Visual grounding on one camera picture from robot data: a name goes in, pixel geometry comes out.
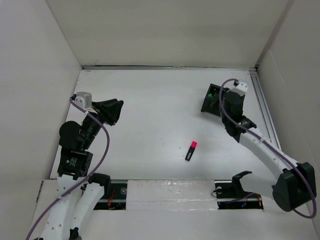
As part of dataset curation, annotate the aluminium rail edge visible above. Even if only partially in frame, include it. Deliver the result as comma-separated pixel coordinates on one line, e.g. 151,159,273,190
82,65,257,71
248,70,282,150

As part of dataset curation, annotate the aluminium rail back edge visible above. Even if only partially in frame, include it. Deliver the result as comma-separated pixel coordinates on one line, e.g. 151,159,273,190
82,65,257,71

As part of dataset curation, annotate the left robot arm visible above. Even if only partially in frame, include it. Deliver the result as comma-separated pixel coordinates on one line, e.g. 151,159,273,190
38,96,124,240

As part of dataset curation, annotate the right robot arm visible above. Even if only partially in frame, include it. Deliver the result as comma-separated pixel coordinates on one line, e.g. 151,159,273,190
218,90,317,219

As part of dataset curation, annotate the black two-compartment organizer box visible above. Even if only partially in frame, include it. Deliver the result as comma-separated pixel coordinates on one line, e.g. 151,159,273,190
200,83,221,117

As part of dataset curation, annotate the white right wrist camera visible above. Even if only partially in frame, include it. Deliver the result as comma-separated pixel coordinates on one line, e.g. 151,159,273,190
230,79,249,97

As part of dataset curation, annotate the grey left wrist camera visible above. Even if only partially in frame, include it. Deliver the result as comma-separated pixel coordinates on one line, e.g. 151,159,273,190
71,91,92,111

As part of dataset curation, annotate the aluminium rail right edge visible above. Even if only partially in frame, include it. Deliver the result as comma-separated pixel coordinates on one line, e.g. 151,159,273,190
248,70,282,150

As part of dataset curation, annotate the red cap black highlighter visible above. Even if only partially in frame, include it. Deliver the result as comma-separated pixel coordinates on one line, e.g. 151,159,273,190
185,141,198,162

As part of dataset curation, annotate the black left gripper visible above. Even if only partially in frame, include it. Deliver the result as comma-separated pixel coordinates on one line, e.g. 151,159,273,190
81,98,123,149

